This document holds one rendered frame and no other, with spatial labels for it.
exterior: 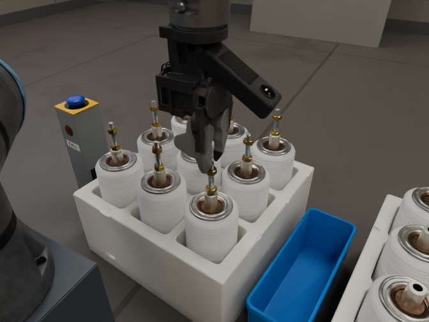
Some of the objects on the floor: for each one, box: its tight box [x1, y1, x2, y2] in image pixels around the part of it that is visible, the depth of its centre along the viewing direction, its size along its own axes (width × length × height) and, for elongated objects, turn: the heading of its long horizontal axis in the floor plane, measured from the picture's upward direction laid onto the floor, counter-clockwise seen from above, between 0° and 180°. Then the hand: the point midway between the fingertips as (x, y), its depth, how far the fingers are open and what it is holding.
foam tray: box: [73, 146, 314, 322], centre depth 82 cm, size 39×39×18 cm
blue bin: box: [246, 208, 357, 322], centre depth 69 cm, size 30×11×12 cm, turn 145°
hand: (214, 161), depth 53 cm, fingers open, 3 cm apart
